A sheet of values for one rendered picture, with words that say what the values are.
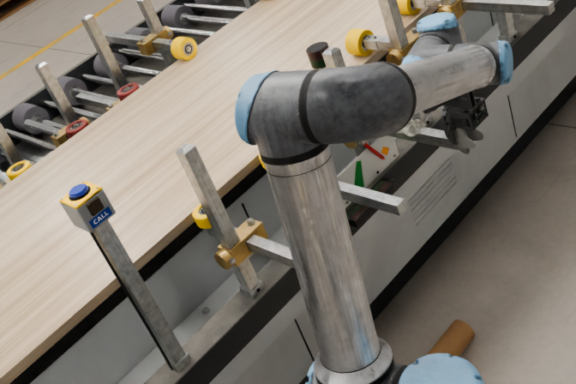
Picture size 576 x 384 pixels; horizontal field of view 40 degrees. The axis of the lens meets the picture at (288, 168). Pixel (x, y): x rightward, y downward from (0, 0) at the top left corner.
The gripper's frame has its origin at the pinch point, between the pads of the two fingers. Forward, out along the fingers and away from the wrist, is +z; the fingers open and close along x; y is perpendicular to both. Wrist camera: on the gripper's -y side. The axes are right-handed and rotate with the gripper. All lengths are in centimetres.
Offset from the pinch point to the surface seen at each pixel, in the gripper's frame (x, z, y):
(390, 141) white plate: 3.9, 6.0, -28.8
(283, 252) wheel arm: -51, -3, -16
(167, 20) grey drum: 44, -3, -182
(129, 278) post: -81, -17, -29
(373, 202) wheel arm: -26.6, -1.2, -8.2
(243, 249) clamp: -53, -2, -28
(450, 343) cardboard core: -7, 75, -20
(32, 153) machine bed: -40, 8, -175
